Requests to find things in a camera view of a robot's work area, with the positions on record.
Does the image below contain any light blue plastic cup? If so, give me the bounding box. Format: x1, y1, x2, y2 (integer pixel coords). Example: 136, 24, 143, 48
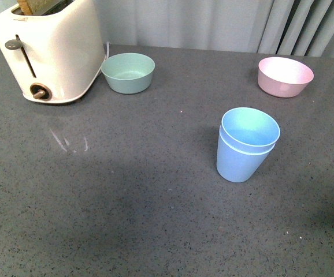
220, 107, 280, 154

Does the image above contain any mint green bowl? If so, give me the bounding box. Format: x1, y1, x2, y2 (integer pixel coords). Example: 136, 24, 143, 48
101, 53, 155, 95

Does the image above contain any pink bowl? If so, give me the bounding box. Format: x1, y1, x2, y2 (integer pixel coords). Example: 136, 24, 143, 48
258, 57, 314, 98

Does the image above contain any white two-slot toaster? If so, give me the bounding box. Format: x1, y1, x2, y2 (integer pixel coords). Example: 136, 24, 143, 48
0, 1, 106, 104

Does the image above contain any grey pleated curtain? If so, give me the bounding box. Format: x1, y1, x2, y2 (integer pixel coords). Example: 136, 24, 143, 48
95, 1, 334, 58

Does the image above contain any toasted bread slice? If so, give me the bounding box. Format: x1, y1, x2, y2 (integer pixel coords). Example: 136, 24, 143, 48
17, 0, 46, 16

